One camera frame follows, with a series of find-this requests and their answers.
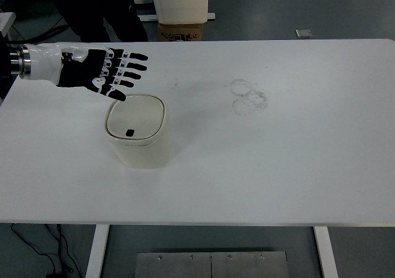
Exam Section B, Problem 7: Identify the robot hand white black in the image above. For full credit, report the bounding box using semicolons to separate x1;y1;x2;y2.
19;43;149;102

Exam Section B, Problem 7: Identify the large cream bin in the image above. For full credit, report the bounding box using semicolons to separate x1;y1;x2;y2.
150;0;210;25

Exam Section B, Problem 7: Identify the small cream trash bin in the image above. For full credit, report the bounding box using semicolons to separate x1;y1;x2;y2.
104;93;173;170

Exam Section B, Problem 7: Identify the person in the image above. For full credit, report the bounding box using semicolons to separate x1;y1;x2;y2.
54;0;149;43

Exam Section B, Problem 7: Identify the black floor cable with plug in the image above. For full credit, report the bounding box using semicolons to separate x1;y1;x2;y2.
10;223;83;278

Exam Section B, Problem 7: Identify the white side table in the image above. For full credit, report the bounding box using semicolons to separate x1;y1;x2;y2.
0;12;17;41

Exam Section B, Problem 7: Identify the grey metal plate with screws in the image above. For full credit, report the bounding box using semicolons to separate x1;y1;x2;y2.
135;251;289;278

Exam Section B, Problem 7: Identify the brown cardboard box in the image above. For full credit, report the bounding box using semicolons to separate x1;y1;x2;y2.
158;22;204;42

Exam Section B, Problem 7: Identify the white table leg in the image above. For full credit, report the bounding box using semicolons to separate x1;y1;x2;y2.
83;224;110;278
313;226;339;278

